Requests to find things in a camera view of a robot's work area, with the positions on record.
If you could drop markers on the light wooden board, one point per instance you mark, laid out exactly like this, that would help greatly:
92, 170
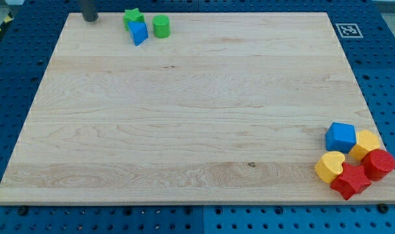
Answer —
230, 109

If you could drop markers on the green star block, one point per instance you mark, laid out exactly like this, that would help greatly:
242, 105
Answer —
132, 15

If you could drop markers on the red star block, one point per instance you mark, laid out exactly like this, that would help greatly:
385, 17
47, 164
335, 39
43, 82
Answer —
351, 181

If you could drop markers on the green cylinder block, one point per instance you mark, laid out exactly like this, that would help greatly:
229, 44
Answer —
161, 26

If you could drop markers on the blue triangular block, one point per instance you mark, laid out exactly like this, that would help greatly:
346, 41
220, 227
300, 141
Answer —
138, 32

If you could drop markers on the yellow heart block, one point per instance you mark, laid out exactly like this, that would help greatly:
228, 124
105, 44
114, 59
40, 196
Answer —
329, 166

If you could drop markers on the blue cube block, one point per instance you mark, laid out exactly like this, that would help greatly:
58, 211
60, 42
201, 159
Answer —
340, 137

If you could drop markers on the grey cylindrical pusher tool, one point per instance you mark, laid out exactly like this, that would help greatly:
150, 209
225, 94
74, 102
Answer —
88, 10

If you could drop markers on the yellow hexagon block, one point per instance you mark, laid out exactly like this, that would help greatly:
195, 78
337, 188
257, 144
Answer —
366, 141

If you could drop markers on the white fiducial marker tag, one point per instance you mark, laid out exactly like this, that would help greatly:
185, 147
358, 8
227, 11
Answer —
349, 30

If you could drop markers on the red cylinder block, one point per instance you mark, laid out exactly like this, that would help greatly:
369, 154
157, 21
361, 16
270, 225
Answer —
377, 164

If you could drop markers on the black yellow hazard tape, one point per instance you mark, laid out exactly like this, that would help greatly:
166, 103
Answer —
5, 24

